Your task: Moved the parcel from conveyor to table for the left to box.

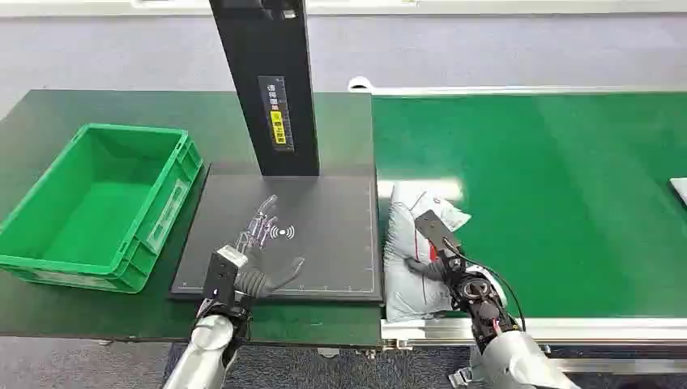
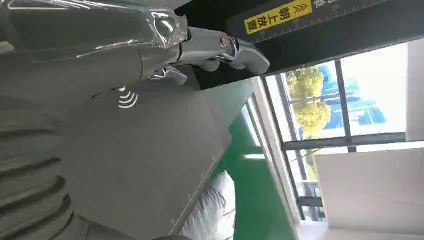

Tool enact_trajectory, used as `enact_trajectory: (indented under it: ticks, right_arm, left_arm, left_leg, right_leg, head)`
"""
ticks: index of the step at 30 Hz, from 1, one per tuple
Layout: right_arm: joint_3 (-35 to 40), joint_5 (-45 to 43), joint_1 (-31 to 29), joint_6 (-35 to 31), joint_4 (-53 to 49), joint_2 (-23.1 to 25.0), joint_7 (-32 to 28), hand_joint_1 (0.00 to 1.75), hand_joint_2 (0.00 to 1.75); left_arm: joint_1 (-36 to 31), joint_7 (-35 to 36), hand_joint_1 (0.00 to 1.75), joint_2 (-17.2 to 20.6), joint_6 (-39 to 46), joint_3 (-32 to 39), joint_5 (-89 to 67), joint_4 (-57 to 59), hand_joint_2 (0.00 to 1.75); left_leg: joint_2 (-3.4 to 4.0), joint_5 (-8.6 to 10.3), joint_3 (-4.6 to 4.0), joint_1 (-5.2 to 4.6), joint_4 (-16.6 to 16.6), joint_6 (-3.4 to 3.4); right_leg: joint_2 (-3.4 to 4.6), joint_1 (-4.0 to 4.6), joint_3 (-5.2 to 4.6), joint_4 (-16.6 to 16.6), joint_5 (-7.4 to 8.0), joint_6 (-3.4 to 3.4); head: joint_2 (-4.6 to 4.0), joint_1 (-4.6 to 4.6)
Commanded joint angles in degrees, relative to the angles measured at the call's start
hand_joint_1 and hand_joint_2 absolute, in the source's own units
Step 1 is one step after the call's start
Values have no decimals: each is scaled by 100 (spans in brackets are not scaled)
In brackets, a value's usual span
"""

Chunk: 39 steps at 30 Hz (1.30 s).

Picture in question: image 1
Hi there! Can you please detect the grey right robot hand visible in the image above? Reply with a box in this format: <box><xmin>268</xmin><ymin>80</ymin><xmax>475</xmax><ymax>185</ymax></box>
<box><xmin>403</xmin><ymin>253</ymin><xmax>456</xmax><ymax>284</ymax></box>

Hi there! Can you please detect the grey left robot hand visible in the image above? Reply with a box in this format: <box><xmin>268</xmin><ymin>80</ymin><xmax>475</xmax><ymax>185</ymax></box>
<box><xmin>233</xmin><ymin>194</ymin><xmax>306</xmax><ymax>300</ymax></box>

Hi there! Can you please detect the grey soft parcel bag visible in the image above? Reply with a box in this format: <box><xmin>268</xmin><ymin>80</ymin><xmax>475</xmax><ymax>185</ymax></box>
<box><xmin>382</xmin><ymin>182</ymin><xmax>473</xmax><ymax>323</ymax></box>

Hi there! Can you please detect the green conveyor belt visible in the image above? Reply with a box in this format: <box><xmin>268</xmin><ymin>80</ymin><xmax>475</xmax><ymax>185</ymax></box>
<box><xmin>371</xmin><ymin>92</ymin><xmax>687</xmax><ymax>322</ymax></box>

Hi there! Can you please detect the yellow and black label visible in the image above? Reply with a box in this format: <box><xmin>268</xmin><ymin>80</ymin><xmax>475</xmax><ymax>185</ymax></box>
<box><xmin>257</xmin><ymin>75</ymin><xmax>296</xmax><ymax>153</ymax></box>

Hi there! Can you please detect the green plastic crate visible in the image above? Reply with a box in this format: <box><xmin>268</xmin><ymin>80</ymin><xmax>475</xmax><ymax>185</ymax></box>
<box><xmin>0</xmin><ymin>123</ymin><xmax>204</xmax><ymax>295</ymax></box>

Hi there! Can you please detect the black scanner column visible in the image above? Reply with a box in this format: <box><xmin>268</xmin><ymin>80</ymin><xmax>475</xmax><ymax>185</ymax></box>
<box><xmin>208</xmin><ymin>0</ymin><xmax>322</xmax><ymax>178</ymax></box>

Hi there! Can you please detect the pale flat parcel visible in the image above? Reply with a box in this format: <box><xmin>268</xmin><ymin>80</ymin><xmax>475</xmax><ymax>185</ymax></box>
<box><xmin>669</xmin><ymin>177</ymin><xmax>687</xmax><ymax>208</ymax></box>

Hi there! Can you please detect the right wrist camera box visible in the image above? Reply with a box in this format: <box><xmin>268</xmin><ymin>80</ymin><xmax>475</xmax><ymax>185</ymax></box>
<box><xmin>413</xmin><ymin>209</ymin><xmax>463</xmax><ymax>255</ymax></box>

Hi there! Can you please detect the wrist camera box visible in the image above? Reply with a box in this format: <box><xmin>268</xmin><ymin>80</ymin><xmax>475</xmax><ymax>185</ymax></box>
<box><xmin>203</xmin><ymin>245</ymin><xmax>250</xmax><ymax>313</ymax></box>
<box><xmin>413</xmin><ymin>209</ymin><xmax>463</xmax><ymax>255</ymax></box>

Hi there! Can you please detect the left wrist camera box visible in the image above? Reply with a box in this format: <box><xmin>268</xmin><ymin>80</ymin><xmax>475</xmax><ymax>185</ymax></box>
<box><xmin>203</xmin><ymin>245</ymin><xmax>250</xmax><ymax>313</ymax></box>

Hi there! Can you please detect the black scanner base plate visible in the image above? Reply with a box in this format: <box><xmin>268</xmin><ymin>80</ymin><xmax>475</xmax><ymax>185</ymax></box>
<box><xmin>169</xmin><ymin>163</ymin><xmax>384</xmax><ymax>303</ymax></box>

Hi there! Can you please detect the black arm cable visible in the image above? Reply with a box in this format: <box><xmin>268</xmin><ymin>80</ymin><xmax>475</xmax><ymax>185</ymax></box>
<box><xmin>441</xmin><ymin>237</ymin><xmax>527</xmax><ymax>333</ymax></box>

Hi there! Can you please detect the aluminium conveyor side rail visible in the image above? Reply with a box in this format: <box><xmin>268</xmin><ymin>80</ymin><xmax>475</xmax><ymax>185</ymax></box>
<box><xmin>348</xmin><ymin>75</ymin><xmax>687</xmax><ymax>98</ymax></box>
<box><xmin>379</xmin><ymin>316</ymin><xmax>687</xmax><ymax>346</ymax></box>

